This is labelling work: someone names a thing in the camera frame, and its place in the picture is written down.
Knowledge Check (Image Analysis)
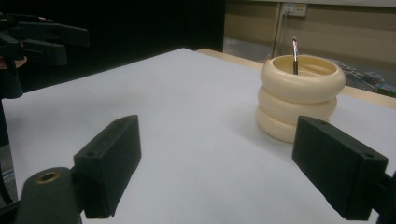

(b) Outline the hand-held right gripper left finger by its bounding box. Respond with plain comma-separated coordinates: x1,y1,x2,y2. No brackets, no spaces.
73,114,143,219

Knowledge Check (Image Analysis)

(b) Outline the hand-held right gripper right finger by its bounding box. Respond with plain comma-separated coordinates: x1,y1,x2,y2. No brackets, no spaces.
291,115,389,221

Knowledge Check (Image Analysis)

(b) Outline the cream ribbed pen holder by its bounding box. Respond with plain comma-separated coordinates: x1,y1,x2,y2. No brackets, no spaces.
255,54,347,144

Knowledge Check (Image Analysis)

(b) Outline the black pen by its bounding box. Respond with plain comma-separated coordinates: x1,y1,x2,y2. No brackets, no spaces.
291,35,300,76

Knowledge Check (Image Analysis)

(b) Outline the white table sheet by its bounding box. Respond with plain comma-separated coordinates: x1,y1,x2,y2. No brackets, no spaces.
1,47,396,224

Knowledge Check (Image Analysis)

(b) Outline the white wall socket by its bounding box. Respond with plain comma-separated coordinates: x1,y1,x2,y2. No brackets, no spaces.
281,2,308,18

